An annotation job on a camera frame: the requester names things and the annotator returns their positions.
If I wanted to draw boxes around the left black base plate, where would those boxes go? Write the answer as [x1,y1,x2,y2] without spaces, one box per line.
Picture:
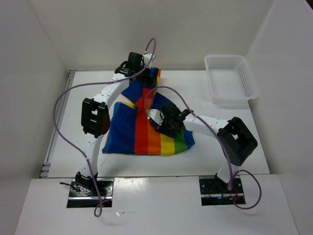
[67,178,114,208]

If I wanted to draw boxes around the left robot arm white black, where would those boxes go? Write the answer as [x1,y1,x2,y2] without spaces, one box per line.
[75,52,157,196]

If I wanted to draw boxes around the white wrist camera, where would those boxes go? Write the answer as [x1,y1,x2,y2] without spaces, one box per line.
[148,109,163,128]
[143,52,156,68]

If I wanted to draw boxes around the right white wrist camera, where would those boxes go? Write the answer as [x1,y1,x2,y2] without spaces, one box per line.
[148,109,163,128]

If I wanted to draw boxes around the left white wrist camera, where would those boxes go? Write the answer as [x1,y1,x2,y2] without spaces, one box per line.
[143,52,156,68]

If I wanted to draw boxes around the rainbow striped shorts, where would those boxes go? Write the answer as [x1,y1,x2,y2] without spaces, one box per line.
[102,81,195,156]

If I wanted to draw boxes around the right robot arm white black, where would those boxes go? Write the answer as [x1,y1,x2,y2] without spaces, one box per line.
[148,101,258,192]

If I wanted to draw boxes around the aluminium table edge rail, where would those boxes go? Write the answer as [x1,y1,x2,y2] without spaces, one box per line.
[39,70,78,179]

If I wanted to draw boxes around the white plastic basket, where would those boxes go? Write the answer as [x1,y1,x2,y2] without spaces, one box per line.
[204,54,259,104]

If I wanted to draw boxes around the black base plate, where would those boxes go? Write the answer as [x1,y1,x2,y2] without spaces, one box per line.
[199,176,246,206]
[67,178,114,208]

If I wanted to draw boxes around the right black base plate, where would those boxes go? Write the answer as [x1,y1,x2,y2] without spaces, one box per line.
[199,176,246,206]

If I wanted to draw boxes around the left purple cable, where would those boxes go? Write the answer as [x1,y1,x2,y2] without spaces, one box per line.
[53,38,157,218]

